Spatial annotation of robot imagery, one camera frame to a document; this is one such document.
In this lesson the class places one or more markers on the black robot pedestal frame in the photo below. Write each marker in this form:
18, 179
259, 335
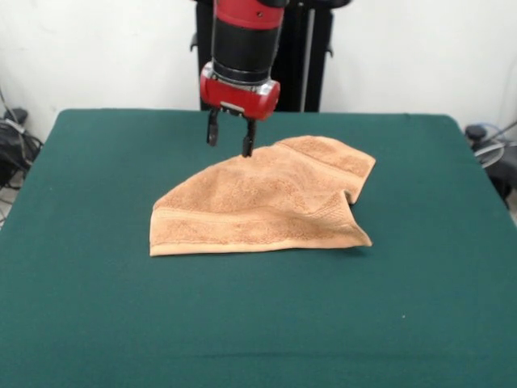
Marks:
307, 60

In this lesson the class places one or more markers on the black equipment block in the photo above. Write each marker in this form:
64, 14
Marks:
503, 169

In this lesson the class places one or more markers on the dark green table cloth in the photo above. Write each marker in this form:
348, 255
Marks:
101, 303

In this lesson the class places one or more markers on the orange terry towel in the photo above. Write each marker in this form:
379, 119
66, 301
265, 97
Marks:
250, 206

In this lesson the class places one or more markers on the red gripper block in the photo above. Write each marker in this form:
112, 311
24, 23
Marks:
238, 99

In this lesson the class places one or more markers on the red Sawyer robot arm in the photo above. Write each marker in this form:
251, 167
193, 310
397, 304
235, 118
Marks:
246, 40

